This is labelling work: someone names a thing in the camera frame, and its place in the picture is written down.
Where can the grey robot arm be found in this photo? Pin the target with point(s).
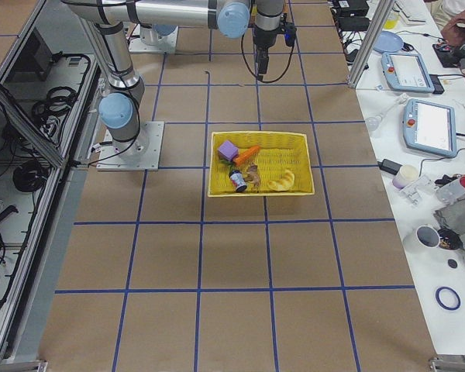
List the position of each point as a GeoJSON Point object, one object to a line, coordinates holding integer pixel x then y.
{"type": "Point", "coordinates": [118, 29]}

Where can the aluminium frame post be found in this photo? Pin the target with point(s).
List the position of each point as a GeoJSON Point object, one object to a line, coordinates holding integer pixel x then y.
{"type": "Point", "coordinates": [377, 22]}

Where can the toy croissant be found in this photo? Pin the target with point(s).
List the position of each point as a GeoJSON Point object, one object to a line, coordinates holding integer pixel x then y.
{"type": "Point", "coordinates": [285, 183]}

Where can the upper teach pendant tablet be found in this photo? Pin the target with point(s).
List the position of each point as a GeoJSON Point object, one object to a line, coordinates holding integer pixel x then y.
{"type": "Point", "coordinates": [406, 72]}

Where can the brown toy lion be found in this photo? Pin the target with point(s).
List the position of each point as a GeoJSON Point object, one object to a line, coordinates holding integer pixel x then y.
{"type": "Point", "coordinates": [252, 176]}

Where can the yellow plastic basket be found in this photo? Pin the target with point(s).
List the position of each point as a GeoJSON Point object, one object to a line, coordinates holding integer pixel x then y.
{"type": "Point", "coordinates": [279, 151]}

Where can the purple foam cube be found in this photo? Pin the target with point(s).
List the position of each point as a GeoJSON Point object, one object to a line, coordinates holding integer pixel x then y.
{"type": "Point", "coordinates": [228, 151]}

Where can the black power adapter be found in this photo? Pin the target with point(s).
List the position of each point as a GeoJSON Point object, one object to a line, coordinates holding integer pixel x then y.
{"type": "Point", "coordinates": [389, 166]}

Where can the toy carrot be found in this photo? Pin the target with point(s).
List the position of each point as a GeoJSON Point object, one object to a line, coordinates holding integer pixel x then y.
{"type": "Point", "coordinates": [246, 155]}

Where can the small silver can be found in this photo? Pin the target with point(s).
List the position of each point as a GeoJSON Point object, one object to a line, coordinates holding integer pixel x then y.
{"type": "Point", "coordinates": [238, 181]}

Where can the white mug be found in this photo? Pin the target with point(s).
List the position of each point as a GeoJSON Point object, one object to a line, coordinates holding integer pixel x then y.
{"type": "Point", "coordinates": [421, 239]}

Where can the teach pendant tablet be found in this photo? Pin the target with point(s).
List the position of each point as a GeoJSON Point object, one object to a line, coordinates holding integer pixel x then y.
{"type": "Point", "coordinates": [406, 72]}
{"type": "Point", "coordinates": [430, 128]}

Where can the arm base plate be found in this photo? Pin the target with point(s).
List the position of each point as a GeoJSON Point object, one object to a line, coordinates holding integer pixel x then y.
{"type": "Point", "coordinates": [143, 154]}
{"type": "Point", "coordinates": [148, 40]}

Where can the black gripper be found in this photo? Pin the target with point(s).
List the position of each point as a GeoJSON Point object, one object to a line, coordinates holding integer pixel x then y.
{"type": "Point", "coordinates": [264, 38]}

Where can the blue plate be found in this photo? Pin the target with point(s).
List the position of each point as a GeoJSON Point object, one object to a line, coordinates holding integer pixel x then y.
{"type": "Point", "coordinates": [388, 42]}

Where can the lower teach pendant tablet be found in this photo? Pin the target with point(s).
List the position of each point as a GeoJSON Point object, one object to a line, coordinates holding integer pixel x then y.
{"type": "Point", "coordinates": [430, 128]}

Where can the white light bulb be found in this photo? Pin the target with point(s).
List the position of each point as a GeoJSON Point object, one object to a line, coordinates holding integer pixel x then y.
{"type": "Point", "coordinates": [373, 122]}

